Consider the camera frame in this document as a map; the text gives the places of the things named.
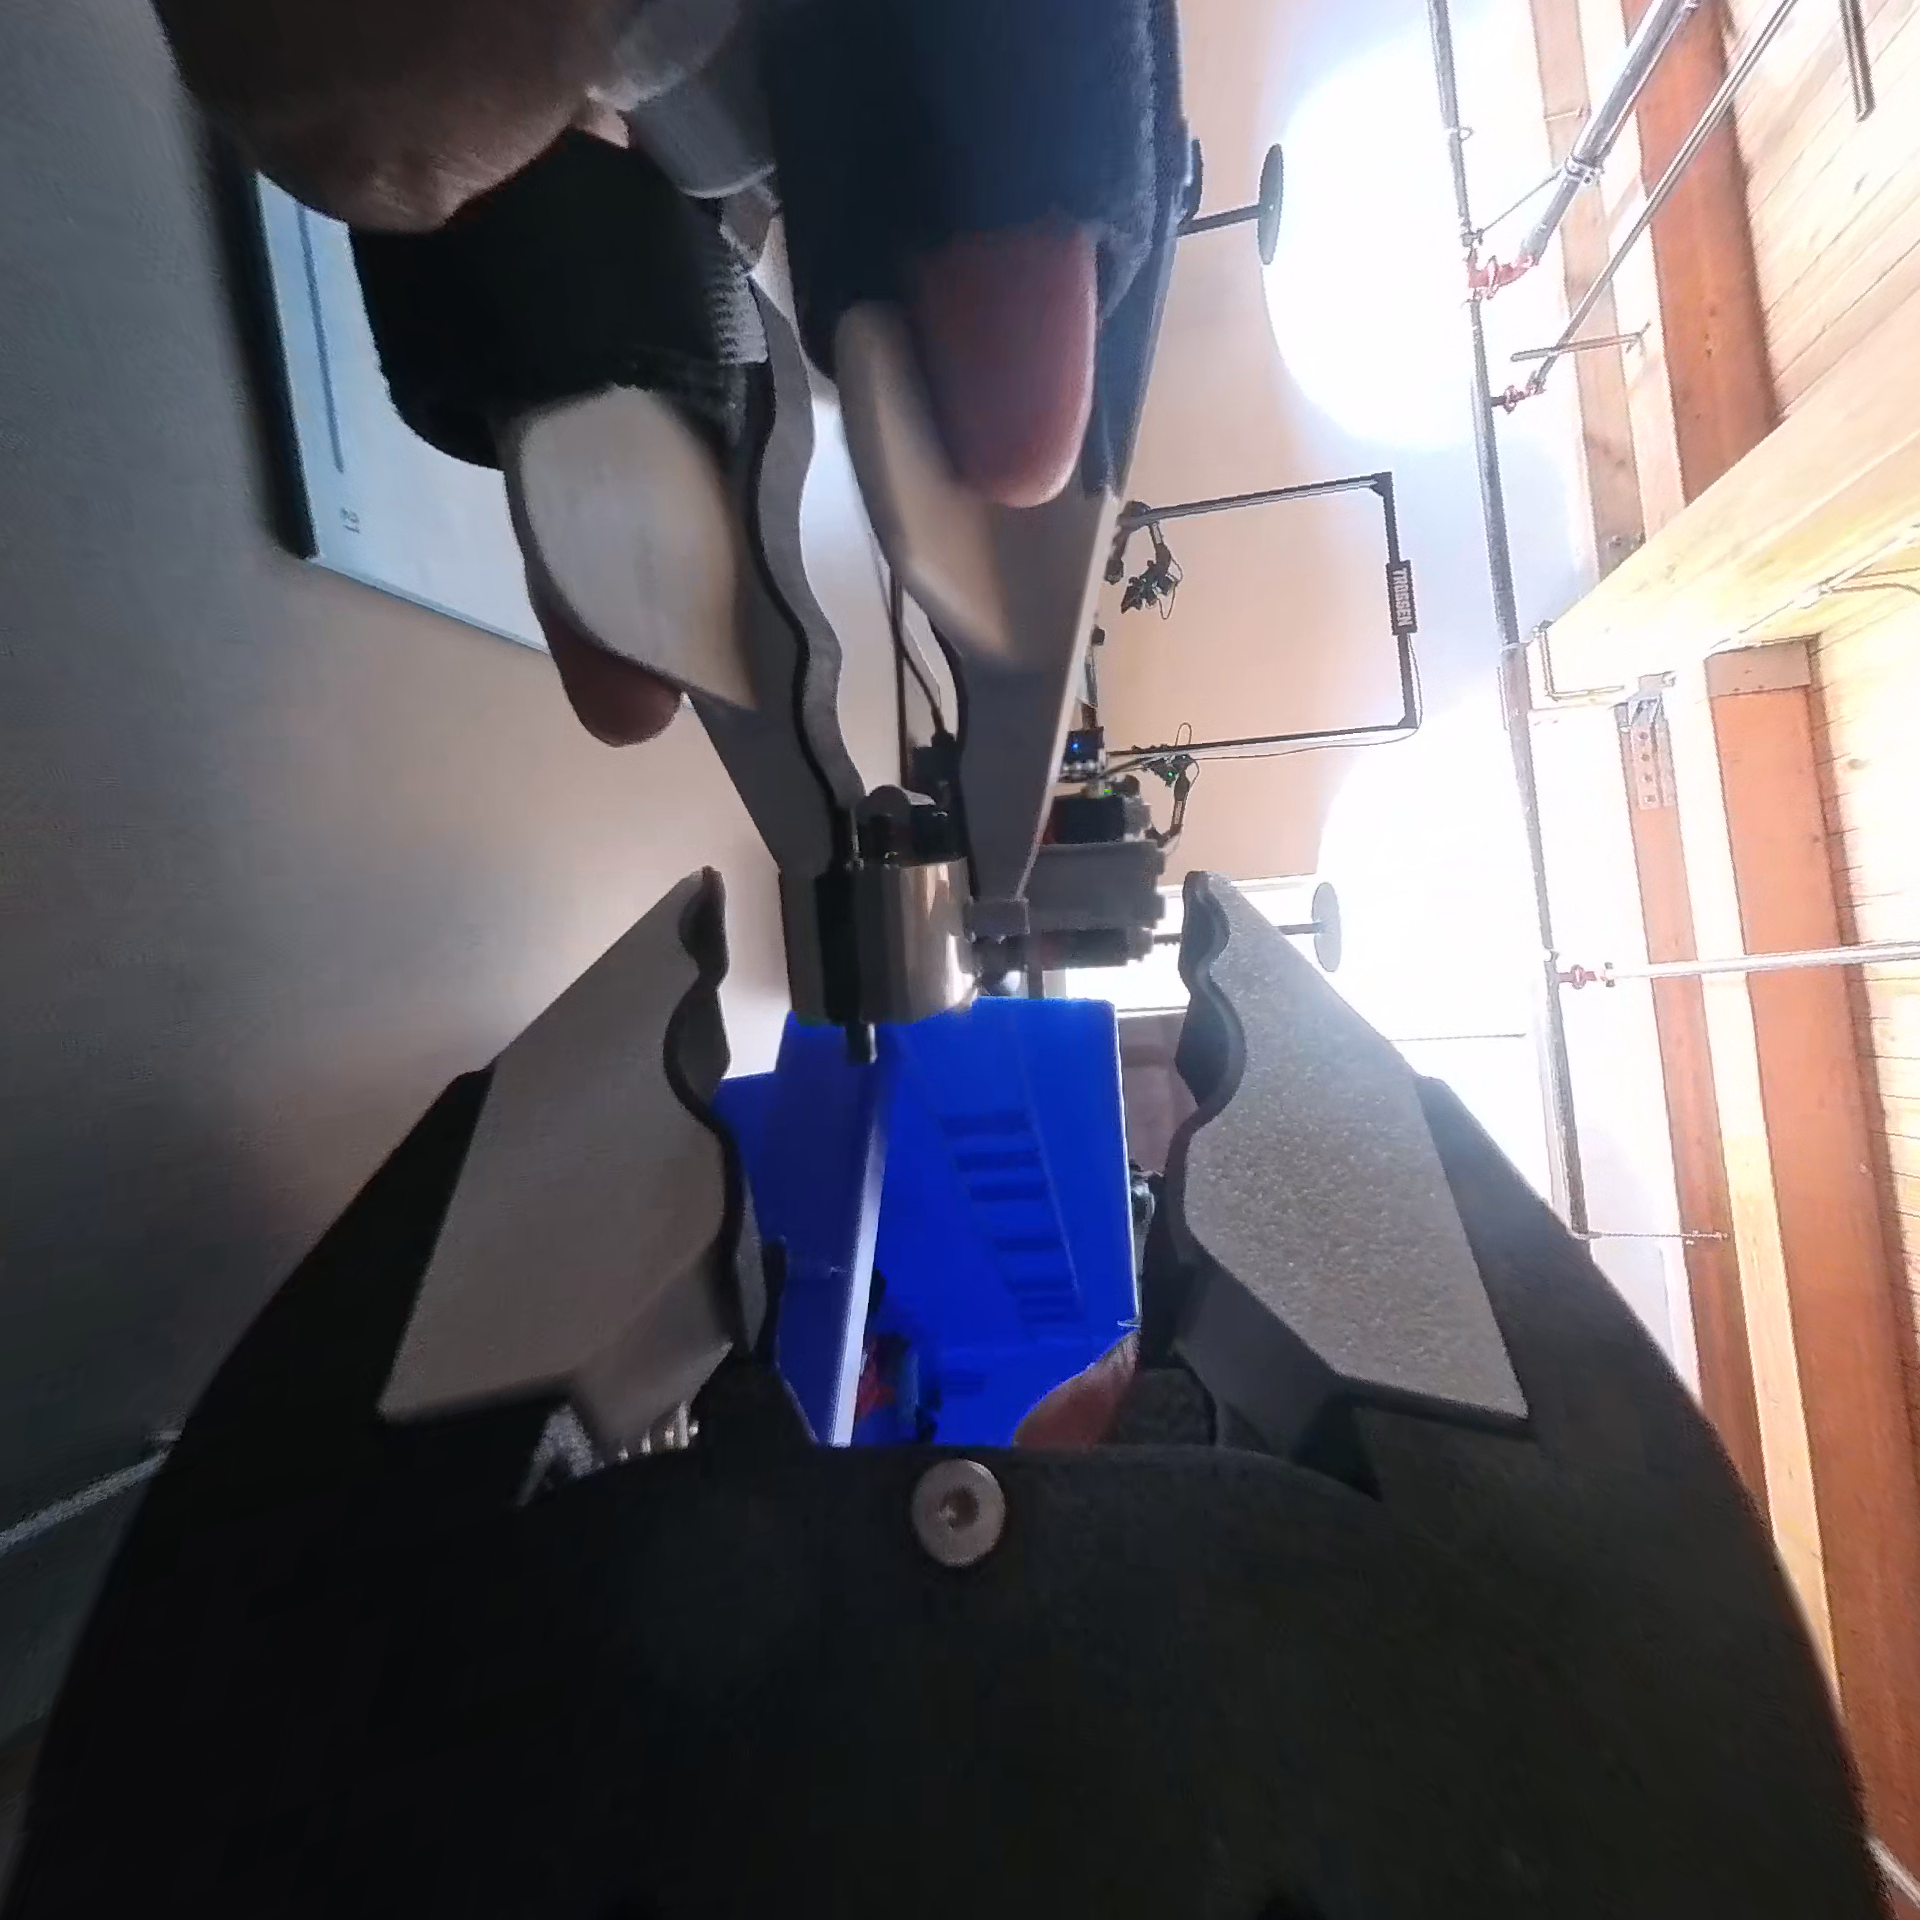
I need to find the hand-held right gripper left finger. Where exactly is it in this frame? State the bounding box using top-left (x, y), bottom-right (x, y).
top-left (374, 867), bottom-right (770, 1464)

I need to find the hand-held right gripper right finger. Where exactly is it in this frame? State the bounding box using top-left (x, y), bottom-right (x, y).
top-left (1143, 874), bottom-right (1528, 1464)

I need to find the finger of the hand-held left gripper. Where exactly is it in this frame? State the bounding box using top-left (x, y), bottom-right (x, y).
top-left (829, 293), bottom-right (1129, 912)
top-left (498, 276), bottom-right (875, 875)

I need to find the grey black toy brick model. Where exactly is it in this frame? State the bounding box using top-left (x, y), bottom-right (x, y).
top-left (777, 780), bottom-right (1174, 1069)

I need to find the blue plastic bin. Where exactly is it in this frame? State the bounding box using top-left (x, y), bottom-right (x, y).
top-left (709, 995), bottom-right (1154, 1452)

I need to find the colourful toy brick pile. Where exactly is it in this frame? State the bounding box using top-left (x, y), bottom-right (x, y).
top-left (847, 1328), bottom-right (938, 1445)

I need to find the grey desk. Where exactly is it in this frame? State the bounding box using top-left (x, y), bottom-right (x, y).
top-left (0, 0), bottom-right (961, 1652)

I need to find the person's right hand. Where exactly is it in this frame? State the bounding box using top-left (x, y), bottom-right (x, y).
top-left (1019, 1332), bottom-right (1145, 1452)

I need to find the person's left hand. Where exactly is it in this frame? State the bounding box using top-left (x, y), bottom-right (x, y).
top-left (151, 0), bottom-right (1103, 748)

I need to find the toy brick instruction booklet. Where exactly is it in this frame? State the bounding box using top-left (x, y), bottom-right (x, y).
top-left (243, 170), bottom-right (553, 655)

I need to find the black floor lamp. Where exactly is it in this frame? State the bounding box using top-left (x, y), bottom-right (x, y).
top-left (1177, 141), bottom-right (1287, 267)
top-left (1259, 879), bottom-right (1343, 980)

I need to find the metal ceiling pipe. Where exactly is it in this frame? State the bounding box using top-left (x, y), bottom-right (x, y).
top-left (1424, 0), bottom-right (1593, 1239)

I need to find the black frame stand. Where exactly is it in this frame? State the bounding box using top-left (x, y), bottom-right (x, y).
top-left (1117, 469), bottom-right (1424, 756)

